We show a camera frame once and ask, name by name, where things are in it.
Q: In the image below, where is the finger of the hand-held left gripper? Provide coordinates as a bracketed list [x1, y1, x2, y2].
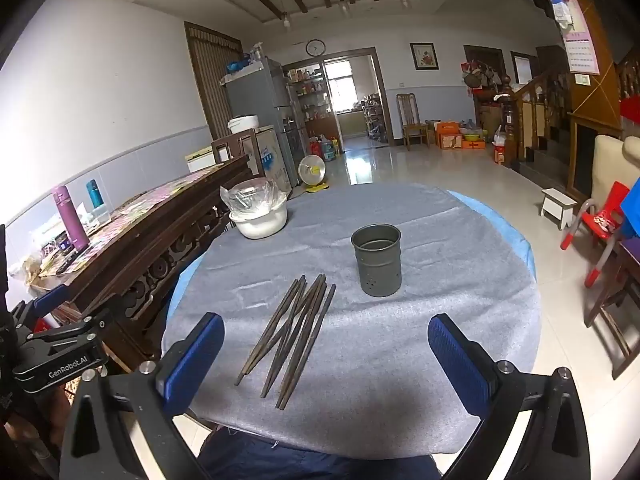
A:
[12, 310, 113, 393]
[12, 285, 71, 331]

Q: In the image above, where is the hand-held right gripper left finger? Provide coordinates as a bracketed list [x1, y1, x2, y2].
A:
[59, 312, 226, 480]

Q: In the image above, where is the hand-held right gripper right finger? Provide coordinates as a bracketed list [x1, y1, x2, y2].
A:
[427, 312, 591, 480]

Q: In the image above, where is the pile of dark chopsticks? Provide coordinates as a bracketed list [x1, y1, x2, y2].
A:
[234, 273, 337, 410]

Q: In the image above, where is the metal chopstick holder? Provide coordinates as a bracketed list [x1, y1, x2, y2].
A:
[351, 224, 403, 297]

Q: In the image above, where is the grey tablecloth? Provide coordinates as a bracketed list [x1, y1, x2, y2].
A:
[161, 183, 543, 448]

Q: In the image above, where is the purple bottle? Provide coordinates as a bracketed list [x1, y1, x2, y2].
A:
[52, 185, 90, 252]

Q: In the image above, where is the carved dark wooden sideboard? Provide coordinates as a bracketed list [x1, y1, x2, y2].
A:
[30, 155, 253, 376]

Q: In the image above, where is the floral patterned cover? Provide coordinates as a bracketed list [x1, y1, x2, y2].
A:
[37, 165, 236, 281]

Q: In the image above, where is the white bowl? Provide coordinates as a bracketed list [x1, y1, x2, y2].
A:
[229, 199, 289, 240]

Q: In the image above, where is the person's dark blue clothing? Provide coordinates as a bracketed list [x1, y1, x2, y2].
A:
[197, 430, 446, 480]

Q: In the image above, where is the dark wooden side table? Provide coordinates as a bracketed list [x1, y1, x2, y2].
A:
[582, 237, 640, 381]

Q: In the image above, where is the clear plastic bag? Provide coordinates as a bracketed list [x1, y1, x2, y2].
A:
[220, 177, 287, 216]

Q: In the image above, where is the white step stool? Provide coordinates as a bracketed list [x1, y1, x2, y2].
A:
[541, 187, 578, 231]

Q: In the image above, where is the red plastic chair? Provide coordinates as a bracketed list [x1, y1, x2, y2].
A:
[560, 181, 632, 288]

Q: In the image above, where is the white foam box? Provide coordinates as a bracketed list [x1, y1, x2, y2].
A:
[185, 147, 217, 173]

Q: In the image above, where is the yellow floor fan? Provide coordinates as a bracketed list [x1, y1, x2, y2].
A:
[298, 155, 331, 194]

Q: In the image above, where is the orange cardboard box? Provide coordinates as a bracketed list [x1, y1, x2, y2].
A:
[434, 121, 464, 150]

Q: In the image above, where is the cream upholstered chair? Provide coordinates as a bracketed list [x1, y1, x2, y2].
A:
[590, 135, 640, 211]

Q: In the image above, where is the wooden chair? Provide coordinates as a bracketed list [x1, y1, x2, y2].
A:
[396, 93, 430, 151]

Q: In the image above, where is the wooden stair railing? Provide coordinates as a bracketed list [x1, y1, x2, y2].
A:
[492, 67, 576, 167]

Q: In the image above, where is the grey refrigerator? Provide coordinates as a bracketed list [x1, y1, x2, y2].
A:
[222, 57, 308, 188]

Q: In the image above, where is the brown wooden door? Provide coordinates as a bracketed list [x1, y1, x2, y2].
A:
[184, 21, 244, 148]

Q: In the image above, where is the shelf of groceries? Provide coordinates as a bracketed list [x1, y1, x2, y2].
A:
[285, 62, 332, 141]

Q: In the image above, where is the framed wall picture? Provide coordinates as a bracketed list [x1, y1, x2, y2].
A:
[410, 42, 439, 71]

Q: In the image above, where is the pink wall calendar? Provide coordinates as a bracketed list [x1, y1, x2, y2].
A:
[547, 0, 601, 76]

